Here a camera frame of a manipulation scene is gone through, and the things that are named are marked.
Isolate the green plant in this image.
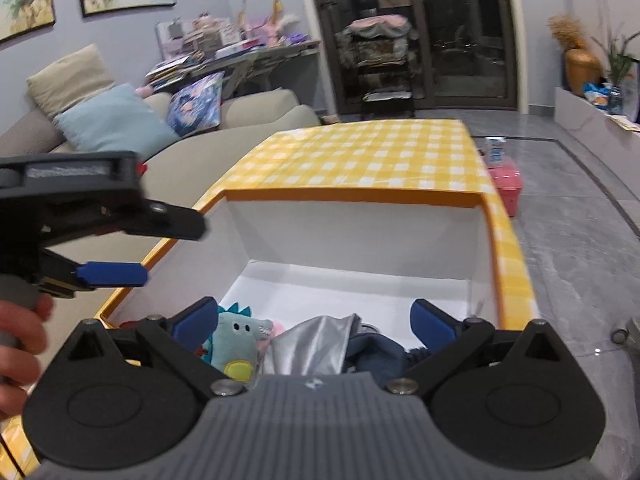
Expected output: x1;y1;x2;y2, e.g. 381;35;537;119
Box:
590;25;640;89

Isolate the light blue cushion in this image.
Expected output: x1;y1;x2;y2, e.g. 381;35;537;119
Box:
53;84;181;154

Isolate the black shelf cart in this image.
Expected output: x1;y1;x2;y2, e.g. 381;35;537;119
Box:
336;19;419;120

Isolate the pink pet bed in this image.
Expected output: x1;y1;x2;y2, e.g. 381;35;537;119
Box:
347;14;414;39

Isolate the large framed painting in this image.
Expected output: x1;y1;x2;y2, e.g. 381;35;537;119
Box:
0;0;56;44

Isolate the navy elastic cloth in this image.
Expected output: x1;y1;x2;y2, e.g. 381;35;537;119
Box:
345;326;432;377

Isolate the dried flower bunch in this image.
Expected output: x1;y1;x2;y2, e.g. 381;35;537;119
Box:
547;12;586;54

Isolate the beige cushion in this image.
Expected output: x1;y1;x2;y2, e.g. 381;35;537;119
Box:
27;44;116;116

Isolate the dark glass sliding door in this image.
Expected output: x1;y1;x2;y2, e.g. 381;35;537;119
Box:
305;0;521;116

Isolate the gold vase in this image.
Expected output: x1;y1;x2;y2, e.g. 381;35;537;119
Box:
565;47;604;96

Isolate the white carton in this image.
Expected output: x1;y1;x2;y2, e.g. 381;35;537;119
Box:
484;136;507;167

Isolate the pink basket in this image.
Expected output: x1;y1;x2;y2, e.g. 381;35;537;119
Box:
487;157;525;219

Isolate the beige sofa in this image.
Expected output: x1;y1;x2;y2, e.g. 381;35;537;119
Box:
0;87;322;321

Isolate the grey desk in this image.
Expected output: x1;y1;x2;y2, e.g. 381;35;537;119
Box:
147;40;321;112

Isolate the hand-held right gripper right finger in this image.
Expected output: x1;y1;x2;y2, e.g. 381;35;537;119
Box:
387;299;584;397

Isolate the grey office chair base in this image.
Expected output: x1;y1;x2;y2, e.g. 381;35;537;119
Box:
611;316;640;357

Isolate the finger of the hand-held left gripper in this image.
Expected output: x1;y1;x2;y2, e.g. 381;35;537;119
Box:
124;199;209;242
41;250;150;302

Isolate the orange cardboard box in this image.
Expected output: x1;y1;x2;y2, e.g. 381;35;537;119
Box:
100;187;503;379

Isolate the blue printed cushion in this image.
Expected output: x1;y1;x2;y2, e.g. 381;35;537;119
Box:
166;71;226;137

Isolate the blue snack packet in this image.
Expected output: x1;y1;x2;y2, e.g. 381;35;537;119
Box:
584;81;611;107

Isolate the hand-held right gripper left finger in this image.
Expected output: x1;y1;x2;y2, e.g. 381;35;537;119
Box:
54;296;246;397

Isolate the silver cloth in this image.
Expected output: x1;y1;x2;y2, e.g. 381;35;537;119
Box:
260;312;364;379

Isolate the person's left hand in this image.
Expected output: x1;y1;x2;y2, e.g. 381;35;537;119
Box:
0;292;56;418

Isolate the yellow paper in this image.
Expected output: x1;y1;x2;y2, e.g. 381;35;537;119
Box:
605;114;640;134

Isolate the white low cabinet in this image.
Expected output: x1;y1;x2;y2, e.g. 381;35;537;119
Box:
554;86;640;222

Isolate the pile of desk clutter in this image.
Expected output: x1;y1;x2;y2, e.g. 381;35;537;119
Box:
145;0;315;80

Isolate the teal dinosaur plush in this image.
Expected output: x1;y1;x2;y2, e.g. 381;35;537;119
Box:
202;302;276;382

